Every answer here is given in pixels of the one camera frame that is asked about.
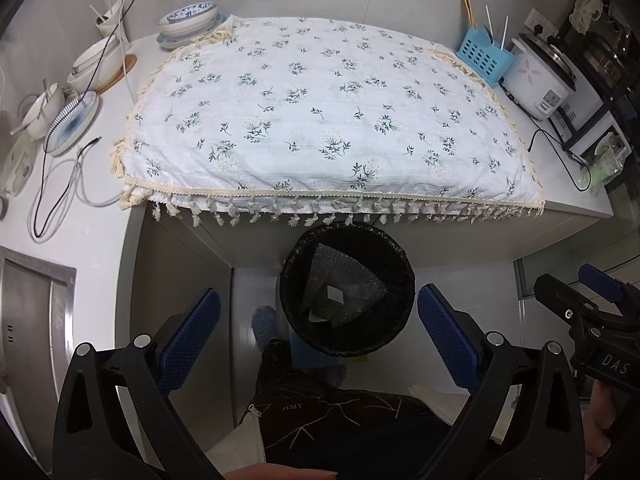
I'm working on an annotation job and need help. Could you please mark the white bowl with dark rim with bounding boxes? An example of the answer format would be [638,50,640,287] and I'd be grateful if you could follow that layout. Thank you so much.
[72,36,124,74]

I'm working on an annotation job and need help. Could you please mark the blue slipper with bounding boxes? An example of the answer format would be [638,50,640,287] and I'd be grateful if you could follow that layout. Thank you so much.
[312,360,348,389]
[250,307,288,352]

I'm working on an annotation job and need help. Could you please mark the stainless steel sink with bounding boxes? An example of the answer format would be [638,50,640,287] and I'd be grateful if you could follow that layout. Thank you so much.
[0,245,78,396]

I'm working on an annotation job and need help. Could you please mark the black metal rack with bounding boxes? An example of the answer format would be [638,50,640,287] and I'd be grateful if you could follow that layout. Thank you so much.
[550,0,640,161]

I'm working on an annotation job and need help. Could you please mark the small white bowl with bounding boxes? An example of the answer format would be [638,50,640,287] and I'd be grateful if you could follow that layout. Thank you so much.
[22,82,66,141]

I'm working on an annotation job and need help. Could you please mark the blue striped plate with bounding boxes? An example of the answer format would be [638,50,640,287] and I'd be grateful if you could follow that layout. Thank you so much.
[44,91,99,157]

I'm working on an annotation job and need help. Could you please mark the clear bubble wrap sheet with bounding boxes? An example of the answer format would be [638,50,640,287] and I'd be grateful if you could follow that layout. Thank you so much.
[300,242,390,328]

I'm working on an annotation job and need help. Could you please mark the white wall outlet with plug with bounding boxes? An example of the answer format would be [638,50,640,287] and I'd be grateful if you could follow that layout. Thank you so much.
[522,8,561,38]

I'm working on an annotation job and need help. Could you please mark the thin black cable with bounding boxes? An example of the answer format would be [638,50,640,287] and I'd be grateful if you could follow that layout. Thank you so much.
[31,0,171,241]

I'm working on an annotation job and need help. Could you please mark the green white carton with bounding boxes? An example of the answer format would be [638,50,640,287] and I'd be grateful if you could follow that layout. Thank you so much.
[307,285,347,324]

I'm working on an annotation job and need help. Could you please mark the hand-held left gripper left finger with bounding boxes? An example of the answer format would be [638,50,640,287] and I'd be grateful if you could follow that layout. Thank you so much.
[52,287,222,480]

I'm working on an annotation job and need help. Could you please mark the person's right hand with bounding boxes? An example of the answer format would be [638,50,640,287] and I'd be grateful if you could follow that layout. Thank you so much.
[585,380,640,468]

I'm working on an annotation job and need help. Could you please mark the green plastic bag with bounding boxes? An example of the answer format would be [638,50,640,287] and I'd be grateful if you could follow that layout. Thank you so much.
[580,132,632,196]

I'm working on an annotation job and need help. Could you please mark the white cable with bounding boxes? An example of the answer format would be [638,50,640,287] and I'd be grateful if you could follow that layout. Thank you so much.
[29,25,133,233]

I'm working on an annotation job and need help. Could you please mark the pale hanging rag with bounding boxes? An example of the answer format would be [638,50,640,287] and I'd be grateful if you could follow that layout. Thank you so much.
[570,0,606,33]

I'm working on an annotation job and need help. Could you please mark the white floral tablecloth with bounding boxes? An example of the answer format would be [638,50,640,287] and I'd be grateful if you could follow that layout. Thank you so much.
[110,16,547,228]

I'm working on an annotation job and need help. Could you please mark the blue patterned bowl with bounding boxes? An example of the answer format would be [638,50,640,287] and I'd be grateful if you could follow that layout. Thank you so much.
[159,2,219,41]

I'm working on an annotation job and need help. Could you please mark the round wooden mat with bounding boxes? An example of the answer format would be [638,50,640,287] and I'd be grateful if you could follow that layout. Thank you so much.
[95,54,137,95]

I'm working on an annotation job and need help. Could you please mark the dark printed clothing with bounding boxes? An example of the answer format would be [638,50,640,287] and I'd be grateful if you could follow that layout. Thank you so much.
[247,337,476,480]

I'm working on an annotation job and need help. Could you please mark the blue patterned plate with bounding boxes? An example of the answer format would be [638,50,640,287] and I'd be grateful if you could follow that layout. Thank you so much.
[157,15,231,52]

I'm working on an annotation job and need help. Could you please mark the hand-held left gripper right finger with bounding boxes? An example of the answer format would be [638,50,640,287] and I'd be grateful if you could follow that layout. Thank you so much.
[416,283,587,480]

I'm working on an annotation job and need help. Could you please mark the black bag-lined trash bin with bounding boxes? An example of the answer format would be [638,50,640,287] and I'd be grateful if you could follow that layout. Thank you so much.
[279,222,416,361]

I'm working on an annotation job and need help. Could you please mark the white rice cooker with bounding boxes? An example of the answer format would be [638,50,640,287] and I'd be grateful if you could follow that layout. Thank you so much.
[500,34,577,121]

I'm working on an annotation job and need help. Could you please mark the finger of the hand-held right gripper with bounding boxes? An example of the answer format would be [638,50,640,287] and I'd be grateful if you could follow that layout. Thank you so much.
[533,273,622,329]
[578,263,640,316]

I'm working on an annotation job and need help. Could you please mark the white cup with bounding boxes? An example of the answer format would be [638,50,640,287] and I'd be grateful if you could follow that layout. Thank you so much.
[95,0,126,38]

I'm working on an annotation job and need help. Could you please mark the blue plastic utensil basket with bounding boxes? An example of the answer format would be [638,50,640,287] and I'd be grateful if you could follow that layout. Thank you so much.
[456,25,516,88]

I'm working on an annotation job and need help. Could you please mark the white spoon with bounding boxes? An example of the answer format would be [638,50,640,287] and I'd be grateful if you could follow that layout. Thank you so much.
[10,82,51,136]

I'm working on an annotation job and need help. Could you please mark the plain white bowl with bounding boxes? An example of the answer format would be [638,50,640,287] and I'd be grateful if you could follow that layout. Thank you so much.
[67,67,121,94]

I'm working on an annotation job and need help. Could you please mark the black power cable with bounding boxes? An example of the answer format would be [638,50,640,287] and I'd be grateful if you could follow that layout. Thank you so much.
[528,127,593,193]

